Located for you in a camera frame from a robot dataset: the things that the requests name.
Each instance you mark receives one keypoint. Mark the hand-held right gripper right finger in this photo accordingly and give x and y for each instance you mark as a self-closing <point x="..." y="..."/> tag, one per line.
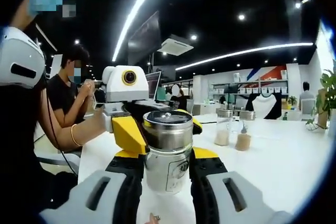
<point x="260" y="205"/>

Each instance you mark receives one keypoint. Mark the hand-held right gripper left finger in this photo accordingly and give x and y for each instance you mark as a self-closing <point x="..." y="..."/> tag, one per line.
<point x="78" y="205"/>

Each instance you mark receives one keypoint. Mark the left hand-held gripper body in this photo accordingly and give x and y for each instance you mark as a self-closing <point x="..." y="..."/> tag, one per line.
<point x="115" y="87"/>

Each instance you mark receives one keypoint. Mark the tall seasoning bottle white contents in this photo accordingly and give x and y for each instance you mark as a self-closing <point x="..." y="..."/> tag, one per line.
<point x="223" y="129"/>

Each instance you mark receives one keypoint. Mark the small glass seasoning bottle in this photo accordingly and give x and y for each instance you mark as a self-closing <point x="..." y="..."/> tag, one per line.
<point x="168" y="140"/>

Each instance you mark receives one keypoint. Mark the tall seasoning bottle brown contents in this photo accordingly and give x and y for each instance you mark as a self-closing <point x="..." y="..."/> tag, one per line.
<point x="242" y="136"/>

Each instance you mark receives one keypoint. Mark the person's left hand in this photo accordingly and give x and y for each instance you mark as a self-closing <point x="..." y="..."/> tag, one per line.
<point x="92" y="128"/>

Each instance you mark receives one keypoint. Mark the person's right hand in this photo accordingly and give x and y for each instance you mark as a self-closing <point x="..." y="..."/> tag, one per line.
<point x="152" y="218"/>

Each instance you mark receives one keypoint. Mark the open white laptop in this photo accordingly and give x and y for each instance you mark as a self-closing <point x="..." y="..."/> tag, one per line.
<point x="155" y="85"/>

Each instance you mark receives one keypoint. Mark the white office chair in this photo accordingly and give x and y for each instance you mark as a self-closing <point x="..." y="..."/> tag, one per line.
<point x="60" y="159"/>

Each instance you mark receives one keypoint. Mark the gold bangle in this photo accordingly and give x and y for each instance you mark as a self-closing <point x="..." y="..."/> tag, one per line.
<point x="72" y="134"/>

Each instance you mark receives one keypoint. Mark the hanging dark screen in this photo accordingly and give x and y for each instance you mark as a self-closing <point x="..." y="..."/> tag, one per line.
<point x="144" y="33"/>

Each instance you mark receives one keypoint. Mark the black and white shirt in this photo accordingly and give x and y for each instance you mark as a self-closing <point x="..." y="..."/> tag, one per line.
<point x="263" y="103"/>

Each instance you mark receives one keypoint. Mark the shelf with white storage bins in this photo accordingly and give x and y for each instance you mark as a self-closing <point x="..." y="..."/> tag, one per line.
<point x="262" y="89"/>

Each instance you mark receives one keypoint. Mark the ceiling air conditioner unit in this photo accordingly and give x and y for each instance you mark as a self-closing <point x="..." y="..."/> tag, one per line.
<point x="177" y="44"/>

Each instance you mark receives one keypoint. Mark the white ceiling light strip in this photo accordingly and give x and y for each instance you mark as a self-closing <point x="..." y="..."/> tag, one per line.
<point x="136" y="11"/>
<point x="244" y="52"/>

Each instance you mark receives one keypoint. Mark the operator with blue mask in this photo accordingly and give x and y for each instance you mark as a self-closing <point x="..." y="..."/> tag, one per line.
<point x="18" y="129"/>

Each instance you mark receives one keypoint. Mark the white chest-worn device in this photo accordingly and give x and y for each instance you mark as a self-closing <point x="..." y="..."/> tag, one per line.
<point x="21" y="61"/>

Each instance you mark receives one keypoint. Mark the small potted plant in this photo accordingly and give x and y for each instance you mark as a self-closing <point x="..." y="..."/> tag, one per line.
<point x="292" y="100"/>

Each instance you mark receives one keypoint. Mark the white mesh chair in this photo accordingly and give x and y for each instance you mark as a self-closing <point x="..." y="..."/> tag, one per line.
<point x="307" y="107"/>

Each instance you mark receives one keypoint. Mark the brown paper bag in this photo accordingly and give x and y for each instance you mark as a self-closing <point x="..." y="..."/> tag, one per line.
<point x="321" y="103"/>

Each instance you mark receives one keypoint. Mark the green plant in white pot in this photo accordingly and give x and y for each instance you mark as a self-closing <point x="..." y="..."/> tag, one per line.
<point x="326" y="95"/>

